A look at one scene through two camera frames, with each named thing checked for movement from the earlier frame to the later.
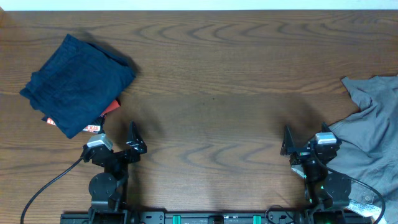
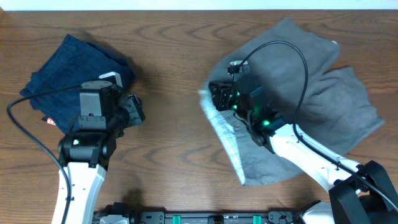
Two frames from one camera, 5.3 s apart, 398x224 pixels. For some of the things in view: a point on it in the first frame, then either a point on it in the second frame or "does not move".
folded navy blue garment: (77, 84) does not move
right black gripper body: (301, 155) → (228, 100)
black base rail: (137, 217) does not move
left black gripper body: (119, 154) → (133, 109)
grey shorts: (368, 154) → (296, 70)
